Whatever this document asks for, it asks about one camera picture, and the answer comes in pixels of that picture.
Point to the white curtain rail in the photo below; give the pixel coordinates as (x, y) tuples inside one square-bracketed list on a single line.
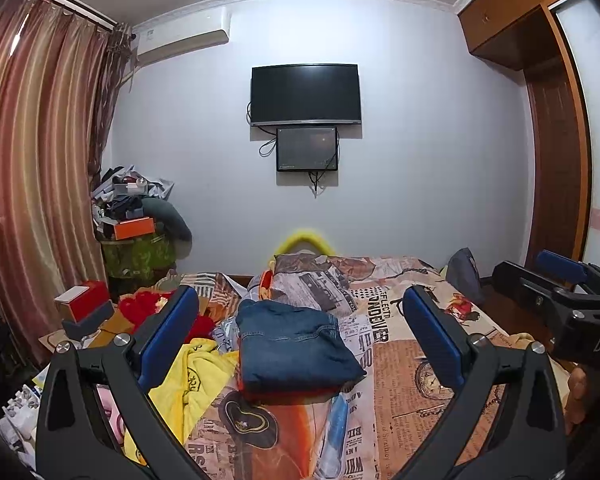
[(70, 2)]

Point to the person's right hand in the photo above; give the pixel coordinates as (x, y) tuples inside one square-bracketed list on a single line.
[(579, 390)]

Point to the dark grey cushion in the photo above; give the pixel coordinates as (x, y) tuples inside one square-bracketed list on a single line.
[(172, 220)]

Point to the blue denim jeans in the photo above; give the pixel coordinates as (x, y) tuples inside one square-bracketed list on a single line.
[(295, 345)]

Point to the dark grey pillow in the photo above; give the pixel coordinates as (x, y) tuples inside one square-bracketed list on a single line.
[(462, 272)]

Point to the red white box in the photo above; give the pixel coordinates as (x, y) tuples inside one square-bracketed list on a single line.
[(87, 295)]

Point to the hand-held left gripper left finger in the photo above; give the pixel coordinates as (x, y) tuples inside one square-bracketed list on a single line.
[(167, 330)]

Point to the black wall television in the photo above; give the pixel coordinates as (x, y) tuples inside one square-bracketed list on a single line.
[(305, 92)]

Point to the clear plastic wrapper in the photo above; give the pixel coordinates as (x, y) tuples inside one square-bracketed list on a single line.
[(336, 430)]

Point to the orange box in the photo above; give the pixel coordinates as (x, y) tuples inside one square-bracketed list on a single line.
[(132, 228)]

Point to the clutter pile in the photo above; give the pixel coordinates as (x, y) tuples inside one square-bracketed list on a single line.
[(125, 190)]

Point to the small black wall monitor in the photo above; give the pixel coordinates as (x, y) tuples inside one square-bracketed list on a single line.
[(305, 147)]

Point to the white patterned sneaker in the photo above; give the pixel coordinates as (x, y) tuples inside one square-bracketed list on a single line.
[(20, 405)]

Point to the brown cardboard sheet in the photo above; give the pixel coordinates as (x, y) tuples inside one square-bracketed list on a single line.
[(109, 334)]

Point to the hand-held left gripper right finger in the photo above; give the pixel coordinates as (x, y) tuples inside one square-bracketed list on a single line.
[(430, 340)]

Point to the pink cloth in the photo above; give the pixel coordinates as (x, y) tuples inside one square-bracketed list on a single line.
[(111, 410)]

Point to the wooden wardrobe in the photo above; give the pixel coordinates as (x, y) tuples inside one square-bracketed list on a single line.
[(555, 160)]

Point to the yellow cloth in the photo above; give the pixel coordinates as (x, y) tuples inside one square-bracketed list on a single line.
[(200, 380)]

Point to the white air conditioner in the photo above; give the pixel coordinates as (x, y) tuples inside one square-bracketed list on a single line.
[(180, 42)]

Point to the folded printed quilt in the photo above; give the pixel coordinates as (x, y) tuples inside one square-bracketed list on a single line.
[(310, 280)]

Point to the striped brown curtain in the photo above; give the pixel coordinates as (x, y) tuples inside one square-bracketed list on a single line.
[(35, 135)]

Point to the red cloth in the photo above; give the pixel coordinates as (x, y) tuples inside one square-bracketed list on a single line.
[(140, 307)]

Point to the green camouflage cloth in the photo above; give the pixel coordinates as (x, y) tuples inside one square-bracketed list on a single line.
[(135, 257)]

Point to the dark grey box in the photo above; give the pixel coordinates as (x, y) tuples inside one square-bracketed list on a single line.
[(92, 322)]

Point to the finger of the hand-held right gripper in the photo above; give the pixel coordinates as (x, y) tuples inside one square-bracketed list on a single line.
[(520, 280), (560, 264)]

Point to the bed with printed cover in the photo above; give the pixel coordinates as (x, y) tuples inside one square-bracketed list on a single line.
[(405, 410)]

